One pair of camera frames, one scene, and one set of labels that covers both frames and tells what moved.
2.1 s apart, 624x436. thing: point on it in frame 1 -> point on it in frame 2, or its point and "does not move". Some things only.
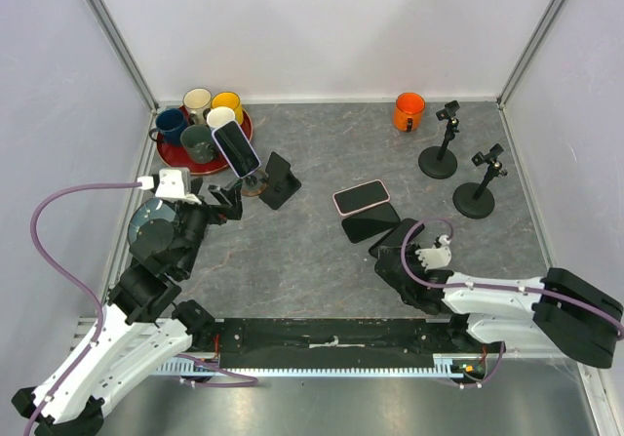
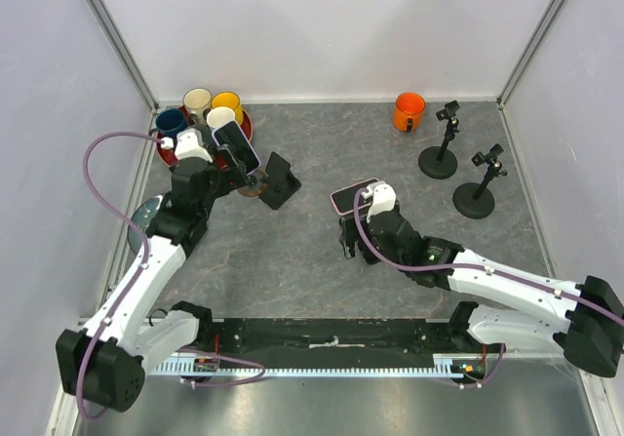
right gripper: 394,250 -> 353,226
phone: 361,197 does not move
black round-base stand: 476,200 does not move
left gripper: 222,213 -> 234,176
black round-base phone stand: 441,162 does not move
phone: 237,149 does not move
